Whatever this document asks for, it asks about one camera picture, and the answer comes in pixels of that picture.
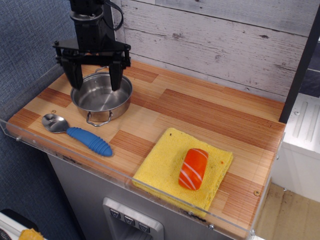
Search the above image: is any metal pot with handles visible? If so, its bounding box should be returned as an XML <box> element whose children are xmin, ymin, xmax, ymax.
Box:
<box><xmin>70</xmin><ymin>67</ymin><xmax>133</xmax><ymax>127</ymax></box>

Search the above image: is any clear acrylic guard rail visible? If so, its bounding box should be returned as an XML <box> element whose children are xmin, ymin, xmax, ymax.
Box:
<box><xmin>0</xmin><ymin>61</ymin><xmax>285</xmax><ymax>240</ymax></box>

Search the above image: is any blue handled metal spoon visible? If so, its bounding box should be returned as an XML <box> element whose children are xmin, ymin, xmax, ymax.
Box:
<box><xmin>41</xmin><ymin>113</ymin><xmax>113</xmax><ymax>157</ymax></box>

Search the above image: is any white toy appliance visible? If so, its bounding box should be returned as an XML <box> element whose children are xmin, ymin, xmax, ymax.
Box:
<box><xmin>271</xmin><ymin>93</ymin><xmax>320</xmax><ymax>202</ymax></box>

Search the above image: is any grey toy fridge cabinet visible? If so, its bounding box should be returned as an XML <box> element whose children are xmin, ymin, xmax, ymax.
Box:
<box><xmin>48</xmin><ymin>155</ymin><xmax>231</xmax><ymax>240</ymax></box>

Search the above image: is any dark right frame post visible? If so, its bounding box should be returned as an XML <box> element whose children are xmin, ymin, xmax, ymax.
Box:
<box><xmin>278</xmin><ymin>6</ymin><xmax>320</xmax><ymax>124</ymax></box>

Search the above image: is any orange salmon sushi toy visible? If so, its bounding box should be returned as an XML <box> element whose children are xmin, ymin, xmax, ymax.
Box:
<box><xmin>178</xmin><ymin>148</ymin><xmax>209</xmax><ymax>191</ymax></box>

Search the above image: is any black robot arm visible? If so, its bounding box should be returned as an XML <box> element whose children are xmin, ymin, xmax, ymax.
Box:
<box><xmin>53</xmin><ymin>0</ymin><xmax>131</xmax><ymax>91</ymax></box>

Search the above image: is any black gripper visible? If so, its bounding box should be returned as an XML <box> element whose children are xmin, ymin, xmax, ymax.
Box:
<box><xmin>52</xmin><ymin>17</ymin><xmax>131</xmax><ymax>91</ymax></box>

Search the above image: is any yellow folded cloth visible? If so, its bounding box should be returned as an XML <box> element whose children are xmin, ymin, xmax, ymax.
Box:
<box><xmin>132</xmin><ymin>127</ymin><xmax>233</xmax><ymax>219</ymax></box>

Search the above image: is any silver dispenser button panel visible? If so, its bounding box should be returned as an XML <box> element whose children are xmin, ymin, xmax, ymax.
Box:
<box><xmin>102</xmin><ymin>197</ymin><xmax>165</xmax><ymax>240</ymax></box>

